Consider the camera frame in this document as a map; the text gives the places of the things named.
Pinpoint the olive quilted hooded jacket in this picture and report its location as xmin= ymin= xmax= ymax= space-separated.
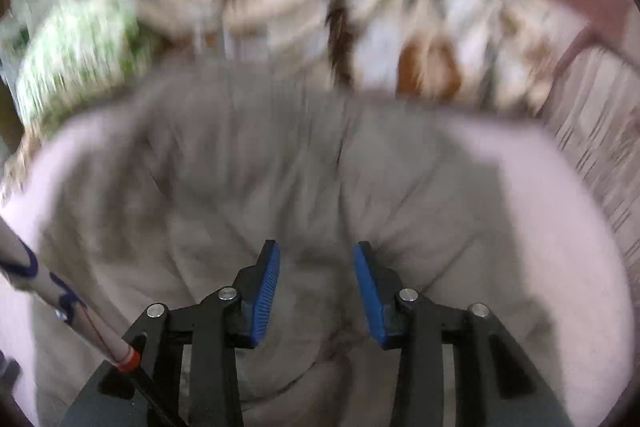
xmin=37 ymin=63 xmax=562 ymax=426

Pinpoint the green white patterned pillow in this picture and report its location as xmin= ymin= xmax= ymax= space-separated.
xmin=15 ymin=0 xmax=160 ymax=135

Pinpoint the cream leaf print blanket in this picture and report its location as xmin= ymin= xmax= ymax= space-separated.
xmin=124 ymin=0 xmax=567 ymax=115

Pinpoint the pink quilted mattress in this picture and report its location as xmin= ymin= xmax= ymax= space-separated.
xmin=1 ymin=116 xmax=634 ymax=426

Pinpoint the striped floral back cushion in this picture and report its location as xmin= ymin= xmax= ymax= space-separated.
xmin=542 ymin=46 xmax=639 ymax=301

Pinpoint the white blue red cable sleeve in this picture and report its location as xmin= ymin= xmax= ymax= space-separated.
xmin=0 ymin=215 xmax=142 ymax=374

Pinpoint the pink red sofa backrest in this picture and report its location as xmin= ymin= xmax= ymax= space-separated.
xmin=552 ymin=0 xmax=639 ymax=67

